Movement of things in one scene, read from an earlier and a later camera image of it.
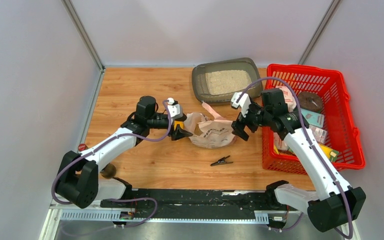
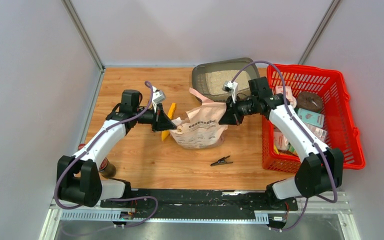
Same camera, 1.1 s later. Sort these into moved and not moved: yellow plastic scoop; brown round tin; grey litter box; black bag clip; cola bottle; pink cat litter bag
Moved: yellow plastic scoop; pink cat litter bag
Not moved: brown round tin; black bag clip; grey litter box; cola bottle
